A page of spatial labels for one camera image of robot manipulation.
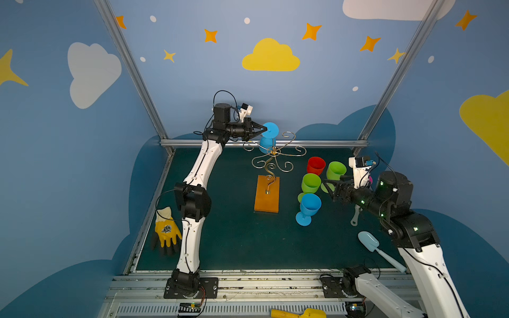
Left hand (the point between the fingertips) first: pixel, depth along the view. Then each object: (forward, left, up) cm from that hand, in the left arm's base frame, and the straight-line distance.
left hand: (267, 126), depth 80 cm
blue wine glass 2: (-21, -20, -26) cm, 39 cm away
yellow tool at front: (-60, -16, -33) cm, 70 cm away
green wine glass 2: (-7, -32, -19) cm, 38 cm away
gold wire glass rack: (-17, +1, -3) cm, 17 cm away
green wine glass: (-14, -20, -21) cm, 32 cm away
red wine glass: (-2, -25, -22) cm, 33 cm away
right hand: (-25, -23, -1) cm, 34 cm away
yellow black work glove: (-31, +44, -33) cm, 63 cm away
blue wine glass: (+1, -1, -9) cm, 9 cm away
